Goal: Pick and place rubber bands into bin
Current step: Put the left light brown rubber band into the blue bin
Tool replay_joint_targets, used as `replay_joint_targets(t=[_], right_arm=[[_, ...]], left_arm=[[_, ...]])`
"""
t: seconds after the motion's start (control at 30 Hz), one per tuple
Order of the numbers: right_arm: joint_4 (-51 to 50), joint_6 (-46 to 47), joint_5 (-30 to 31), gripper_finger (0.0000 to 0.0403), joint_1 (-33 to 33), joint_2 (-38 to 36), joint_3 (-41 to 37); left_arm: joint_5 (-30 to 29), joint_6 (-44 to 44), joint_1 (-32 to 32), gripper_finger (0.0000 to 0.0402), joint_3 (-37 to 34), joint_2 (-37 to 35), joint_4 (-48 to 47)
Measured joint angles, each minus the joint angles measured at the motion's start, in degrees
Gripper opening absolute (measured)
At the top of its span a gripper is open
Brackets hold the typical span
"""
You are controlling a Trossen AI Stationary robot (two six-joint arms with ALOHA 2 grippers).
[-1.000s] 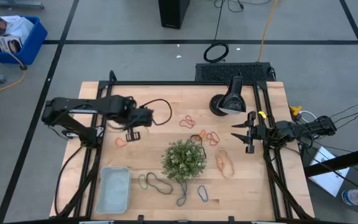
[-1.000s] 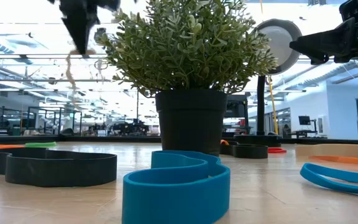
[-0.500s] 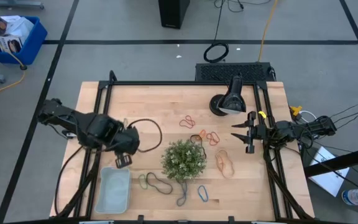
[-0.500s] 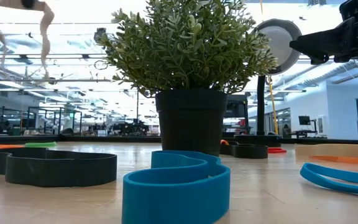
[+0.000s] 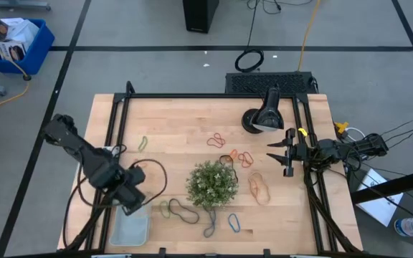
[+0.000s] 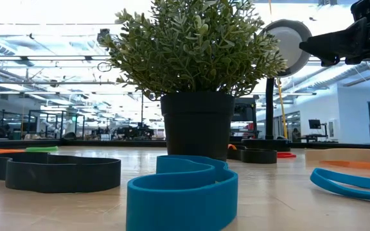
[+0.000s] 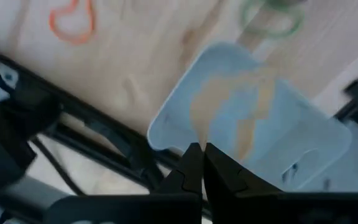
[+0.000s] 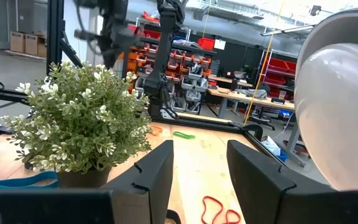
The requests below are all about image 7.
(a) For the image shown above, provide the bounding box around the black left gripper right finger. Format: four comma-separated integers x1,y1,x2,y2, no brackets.
203,142,285,200

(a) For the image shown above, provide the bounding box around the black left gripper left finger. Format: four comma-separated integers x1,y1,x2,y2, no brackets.
149,142,204,196

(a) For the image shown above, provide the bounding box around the tan wide rubber band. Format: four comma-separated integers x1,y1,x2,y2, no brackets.
190,70,277,160

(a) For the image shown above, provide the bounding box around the thin green rubber band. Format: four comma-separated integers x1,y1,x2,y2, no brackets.
239,0,306,40

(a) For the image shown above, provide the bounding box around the thin orange rubber band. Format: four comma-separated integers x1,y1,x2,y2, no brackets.
48,0,96,45

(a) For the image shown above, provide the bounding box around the translucent white plastic bin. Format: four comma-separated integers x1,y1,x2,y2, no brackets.
147,41,353,193

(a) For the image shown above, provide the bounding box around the black aluminium table frame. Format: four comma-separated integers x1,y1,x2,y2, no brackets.
0,51,213,218

